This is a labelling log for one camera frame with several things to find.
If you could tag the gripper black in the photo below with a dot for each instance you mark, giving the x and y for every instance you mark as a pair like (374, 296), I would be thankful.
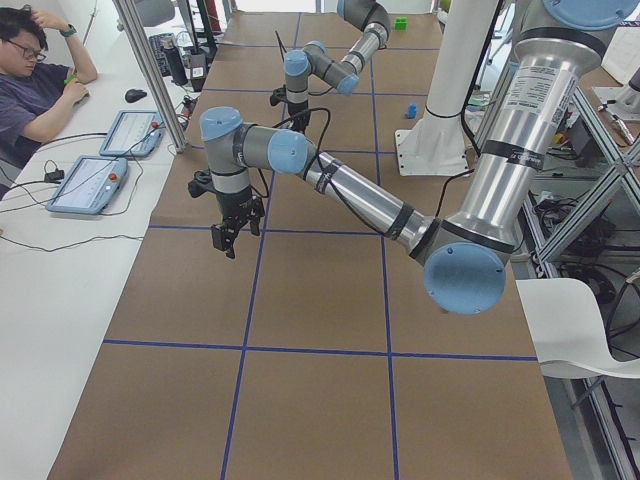
(235, 204)
(298, 111)

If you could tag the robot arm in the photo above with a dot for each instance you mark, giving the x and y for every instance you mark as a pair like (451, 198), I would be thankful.
(313, 59)
(463, 255)

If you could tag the dark water bottle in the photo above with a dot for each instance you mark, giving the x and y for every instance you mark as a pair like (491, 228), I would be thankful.
(174, 61)

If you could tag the green block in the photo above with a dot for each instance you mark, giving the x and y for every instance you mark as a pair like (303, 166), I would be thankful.
(400, 23)

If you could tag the teach pendant far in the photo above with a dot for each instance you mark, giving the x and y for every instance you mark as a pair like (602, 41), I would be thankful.
(133, 133)

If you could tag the teach pendant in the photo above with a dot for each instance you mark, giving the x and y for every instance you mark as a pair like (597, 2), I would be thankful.
(133, 133)
(89, 186)

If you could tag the teach pendant near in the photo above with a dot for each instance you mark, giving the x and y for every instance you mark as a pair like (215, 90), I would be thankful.
(89, 186)

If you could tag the black keyboard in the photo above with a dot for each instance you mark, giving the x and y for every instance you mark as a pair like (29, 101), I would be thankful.
(156, 45)

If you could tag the black computer mouse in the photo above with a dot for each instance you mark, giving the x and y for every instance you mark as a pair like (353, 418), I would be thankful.
(134, 95)

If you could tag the seated person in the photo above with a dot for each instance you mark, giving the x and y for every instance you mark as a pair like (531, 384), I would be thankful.
(38, 99)

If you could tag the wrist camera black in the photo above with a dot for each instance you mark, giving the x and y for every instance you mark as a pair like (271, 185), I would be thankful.
(278, 96)
(201, 183)

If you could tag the blue block near pedestal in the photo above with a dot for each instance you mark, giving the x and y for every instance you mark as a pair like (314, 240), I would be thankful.
(411, 111)

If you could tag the white camera pedestal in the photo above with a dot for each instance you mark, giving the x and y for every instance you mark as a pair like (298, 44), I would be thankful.
(435, 146)

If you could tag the aluminium frame post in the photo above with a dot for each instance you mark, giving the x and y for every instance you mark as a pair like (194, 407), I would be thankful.
(131, 20)

